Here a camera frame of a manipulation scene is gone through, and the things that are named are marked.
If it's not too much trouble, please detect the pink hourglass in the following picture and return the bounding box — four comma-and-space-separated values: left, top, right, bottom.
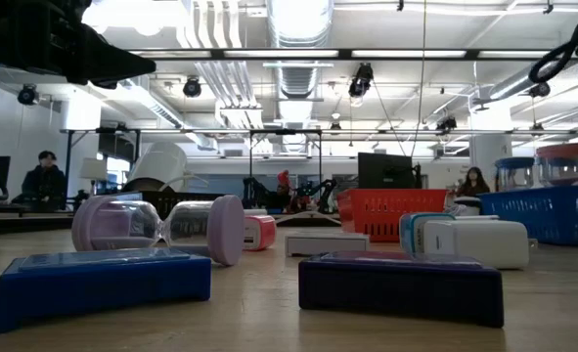
535, 142, 578, 188

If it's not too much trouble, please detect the dark purple box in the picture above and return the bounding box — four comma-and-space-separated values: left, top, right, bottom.
296, 250, 506, 329

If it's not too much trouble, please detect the person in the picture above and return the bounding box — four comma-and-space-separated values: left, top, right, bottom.
20, 150, 69, 212
456, 165, 491, 198

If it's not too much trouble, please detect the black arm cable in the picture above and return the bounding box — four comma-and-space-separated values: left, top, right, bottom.
527, 13, 578, 84

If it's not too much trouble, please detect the black monitor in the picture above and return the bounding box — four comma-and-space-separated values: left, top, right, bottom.
357, 152, 416, 190

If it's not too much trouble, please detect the red plastic basket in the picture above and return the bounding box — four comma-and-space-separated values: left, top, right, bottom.
335, 188, 450, 243

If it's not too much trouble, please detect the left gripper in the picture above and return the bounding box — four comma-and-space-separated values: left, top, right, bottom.
4, 0, 156, 91

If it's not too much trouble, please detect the blue box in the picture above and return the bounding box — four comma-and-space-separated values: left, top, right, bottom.
0, 247, 212, 334

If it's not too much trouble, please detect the white rounded box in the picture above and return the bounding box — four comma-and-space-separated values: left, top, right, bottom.
423, 218, 538, 271

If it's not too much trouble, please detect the lilac hourglass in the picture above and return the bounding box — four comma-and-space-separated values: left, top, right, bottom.
70, 194, 246, 267

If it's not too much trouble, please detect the teal and white charger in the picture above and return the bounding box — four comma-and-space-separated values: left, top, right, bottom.
398, 211, 456, 255

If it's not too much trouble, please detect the pink and white charger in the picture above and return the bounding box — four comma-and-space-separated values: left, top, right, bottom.
243, 214, 278, 252

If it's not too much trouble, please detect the black overhead beam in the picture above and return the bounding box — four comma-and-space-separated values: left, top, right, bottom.
141, 47, 552, 62

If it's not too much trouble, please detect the white lampshade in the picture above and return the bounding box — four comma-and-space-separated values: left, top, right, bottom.
78, 156, 109, 181

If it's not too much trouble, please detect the blue plastic basket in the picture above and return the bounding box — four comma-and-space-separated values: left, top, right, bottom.
478, 185, 578, 245

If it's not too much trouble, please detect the black background frame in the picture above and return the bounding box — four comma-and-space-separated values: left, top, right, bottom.
59, 125, 578, 216

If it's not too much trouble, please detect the small white box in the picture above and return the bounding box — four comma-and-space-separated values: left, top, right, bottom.
284, 232, 371, 258

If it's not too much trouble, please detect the black hanging camera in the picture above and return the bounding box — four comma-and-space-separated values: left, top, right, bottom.
183, 76, 202, 99
17, 83, 39, 107
434, 116, 459, 133
347, 62, 376, 99
530, 80, 553, 99

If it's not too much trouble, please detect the blue hourglass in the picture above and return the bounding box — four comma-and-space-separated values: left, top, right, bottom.
494, 155, 536, 192

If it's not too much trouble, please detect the red ornament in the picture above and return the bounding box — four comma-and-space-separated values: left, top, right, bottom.
276, 169, 293, 197

